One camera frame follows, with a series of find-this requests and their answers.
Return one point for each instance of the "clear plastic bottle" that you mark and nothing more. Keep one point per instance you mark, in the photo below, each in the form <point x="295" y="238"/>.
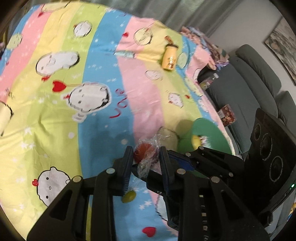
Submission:
<point x="205" y="84"/>

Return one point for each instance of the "small green fruit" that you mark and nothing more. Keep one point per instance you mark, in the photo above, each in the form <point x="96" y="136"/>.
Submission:
<point x="129" y="196"/>

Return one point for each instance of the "green plastic bowl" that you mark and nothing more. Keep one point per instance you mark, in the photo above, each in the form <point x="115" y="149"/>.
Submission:
<point x="211" y="137"/>

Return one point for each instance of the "grey-green curtain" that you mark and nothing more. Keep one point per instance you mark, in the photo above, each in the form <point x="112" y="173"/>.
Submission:
<point x="206" y="15"/>

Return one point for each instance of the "red tomato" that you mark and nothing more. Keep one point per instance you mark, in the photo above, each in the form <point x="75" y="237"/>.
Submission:
<point x="145" y="151"/>

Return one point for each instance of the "yellow thermos bottle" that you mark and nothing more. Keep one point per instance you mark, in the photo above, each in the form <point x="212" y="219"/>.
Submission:
<point x="170" y="55"/>

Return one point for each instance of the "colourful striped cartoon tablecloth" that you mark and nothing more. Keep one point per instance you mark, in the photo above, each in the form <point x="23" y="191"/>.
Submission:
<point x="80" y="82"/>

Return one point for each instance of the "red snack packet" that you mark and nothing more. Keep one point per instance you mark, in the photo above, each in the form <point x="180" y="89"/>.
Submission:
<point x="226" y="115"/>

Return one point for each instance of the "framed wall picture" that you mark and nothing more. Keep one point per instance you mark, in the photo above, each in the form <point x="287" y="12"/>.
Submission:
<point x="281" y="42"/>

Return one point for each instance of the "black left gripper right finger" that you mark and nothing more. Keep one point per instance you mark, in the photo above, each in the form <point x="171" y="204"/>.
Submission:
<point x="186" y="199"/>

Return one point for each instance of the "pile of folded clothes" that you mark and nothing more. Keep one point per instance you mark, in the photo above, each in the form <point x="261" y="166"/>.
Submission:
<point x="218" y="59"/>

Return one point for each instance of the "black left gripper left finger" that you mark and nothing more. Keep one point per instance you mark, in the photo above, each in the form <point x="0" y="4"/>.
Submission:
<point x="66" y="217"/>

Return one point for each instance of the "grey sofa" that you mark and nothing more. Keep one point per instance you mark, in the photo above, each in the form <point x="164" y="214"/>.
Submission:
<point x="254" y="92"/>

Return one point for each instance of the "yellow lemon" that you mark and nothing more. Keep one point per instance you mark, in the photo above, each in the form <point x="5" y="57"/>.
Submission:
<point x="196" y="142"/>

